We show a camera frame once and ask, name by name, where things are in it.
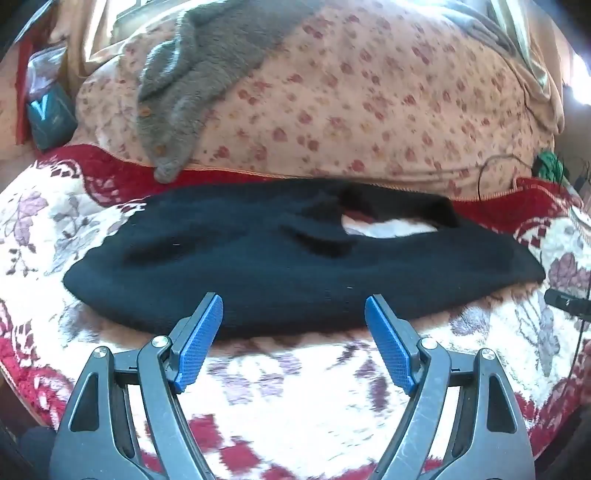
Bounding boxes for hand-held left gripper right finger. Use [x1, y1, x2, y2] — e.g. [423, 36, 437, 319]
[364, 294, 536, 480]

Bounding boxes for black cable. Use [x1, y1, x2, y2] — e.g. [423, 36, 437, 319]
[477, 154, 534, 200]

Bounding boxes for red white floral blanket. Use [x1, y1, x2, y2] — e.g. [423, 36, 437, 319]
[0, 144, 591, 480]

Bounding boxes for clear plastic bag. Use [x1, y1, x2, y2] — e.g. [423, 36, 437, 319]
[25, 44, 71, 101]

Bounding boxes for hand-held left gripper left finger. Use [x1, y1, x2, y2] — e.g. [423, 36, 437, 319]
[48, 292, 225, 480]

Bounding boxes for grey fleece garment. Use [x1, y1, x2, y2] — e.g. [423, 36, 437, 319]
[137, 0, 324, 183]

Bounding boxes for black pants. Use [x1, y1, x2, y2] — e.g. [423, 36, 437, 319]
[63, 179, 546, 341]

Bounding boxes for pink floral quilt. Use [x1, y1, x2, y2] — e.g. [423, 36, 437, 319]
[74, 0, 557, 201]

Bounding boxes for beige cloth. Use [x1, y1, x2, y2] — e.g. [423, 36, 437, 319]
[485, 0, 568, 136]

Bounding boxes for tan cloth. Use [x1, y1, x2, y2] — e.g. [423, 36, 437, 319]
[46, 0, 185, 90]

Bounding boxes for green cord bundle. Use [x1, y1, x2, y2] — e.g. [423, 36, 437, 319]
[534, 150, 568, 186]

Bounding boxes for grey cloth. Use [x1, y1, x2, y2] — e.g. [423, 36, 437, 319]
[438, 0, 525, 57]

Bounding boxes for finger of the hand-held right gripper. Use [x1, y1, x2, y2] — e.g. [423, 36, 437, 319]
[544, 288, 591, 320]

